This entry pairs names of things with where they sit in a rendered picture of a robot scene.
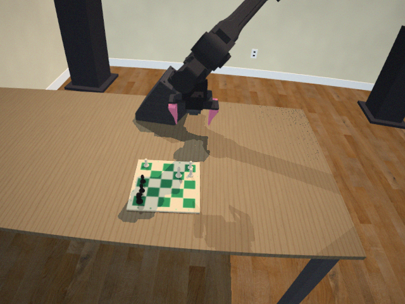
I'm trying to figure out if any green and cream chessboard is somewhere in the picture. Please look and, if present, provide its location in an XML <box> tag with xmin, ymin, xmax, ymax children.
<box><xmin>127</xmin><ymin>160</ymin><xmax>200</xmax><ymax>213</ymax></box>

